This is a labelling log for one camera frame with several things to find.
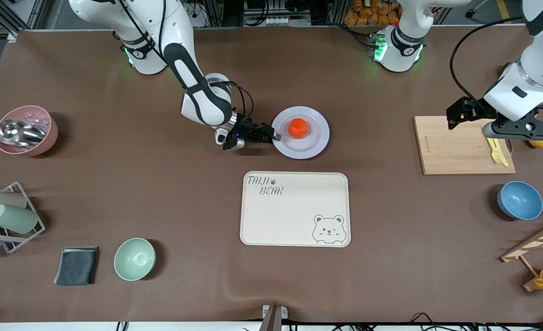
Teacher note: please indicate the pale green cup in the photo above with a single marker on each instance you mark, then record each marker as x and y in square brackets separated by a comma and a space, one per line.
[14, 218]

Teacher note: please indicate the orange fruit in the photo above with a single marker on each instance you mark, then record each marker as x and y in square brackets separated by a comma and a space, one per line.
[298, 128]

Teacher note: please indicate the bag of orange buns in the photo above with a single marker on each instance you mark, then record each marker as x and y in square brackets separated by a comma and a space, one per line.
[372, 14]

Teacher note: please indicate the yellow lemon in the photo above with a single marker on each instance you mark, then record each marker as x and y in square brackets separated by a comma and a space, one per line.
[539, 144]

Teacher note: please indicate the wooden cutting board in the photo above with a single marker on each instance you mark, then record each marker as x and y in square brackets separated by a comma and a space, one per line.
[455, 147]

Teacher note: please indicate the white round plate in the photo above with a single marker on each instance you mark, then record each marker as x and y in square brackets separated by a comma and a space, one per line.
[308, 147]

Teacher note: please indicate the beige cup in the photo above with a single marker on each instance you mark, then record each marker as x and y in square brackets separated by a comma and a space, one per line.
[0, 201]

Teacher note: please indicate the dark grey folded cloth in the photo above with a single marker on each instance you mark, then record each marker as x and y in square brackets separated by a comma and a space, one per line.
[76, 266]

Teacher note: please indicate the metal table clamp bracket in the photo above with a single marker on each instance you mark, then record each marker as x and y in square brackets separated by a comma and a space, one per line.
[274, 319]

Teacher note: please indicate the metal scoop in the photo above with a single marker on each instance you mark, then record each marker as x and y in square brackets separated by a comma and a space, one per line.
[16, 132]

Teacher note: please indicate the cream bear print tray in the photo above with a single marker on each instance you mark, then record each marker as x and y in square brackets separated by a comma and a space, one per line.
[290, 216]

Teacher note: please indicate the white connector box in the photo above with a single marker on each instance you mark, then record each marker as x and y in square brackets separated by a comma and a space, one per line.
[276, 21]

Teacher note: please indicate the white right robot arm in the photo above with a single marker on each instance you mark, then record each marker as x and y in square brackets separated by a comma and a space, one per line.
[179, 27]

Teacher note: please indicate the pale green bowl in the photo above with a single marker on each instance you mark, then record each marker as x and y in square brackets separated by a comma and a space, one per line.
[134, 259]

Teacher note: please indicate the white power strip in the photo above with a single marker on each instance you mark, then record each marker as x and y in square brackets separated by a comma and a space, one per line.
[199, 22]

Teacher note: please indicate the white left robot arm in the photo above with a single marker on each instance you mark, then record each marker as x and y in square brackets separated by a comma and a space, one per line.
[398, 62]

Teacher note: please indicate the wooden peg rack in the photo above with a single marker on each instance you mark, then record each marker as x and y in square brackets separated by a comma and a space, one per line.
[528, 246]

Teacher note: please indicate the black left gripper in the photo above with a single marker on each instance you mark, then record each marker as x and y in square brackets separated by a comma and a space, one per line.
[472, 109]

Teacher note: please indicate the blue bowl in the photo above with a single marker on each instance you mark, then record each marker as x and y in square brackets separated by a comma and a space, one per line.
[522, 200]

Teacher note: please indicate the pink bowl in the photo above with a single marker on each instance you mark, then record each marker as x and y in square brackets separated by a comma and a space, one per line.
[46, 138]

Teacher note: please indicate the aluminium frame profile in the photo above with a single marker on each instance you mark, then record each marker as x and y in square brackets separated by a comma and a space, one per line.
[23, 18]

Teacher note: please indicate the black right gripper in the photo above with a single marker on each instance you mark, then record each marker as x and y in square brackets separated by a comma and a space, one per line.
[246, 128]

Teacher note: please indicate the yellow plastic fork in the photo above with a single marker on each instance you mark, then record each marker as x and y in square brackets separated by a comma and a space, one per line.
[496, 158]

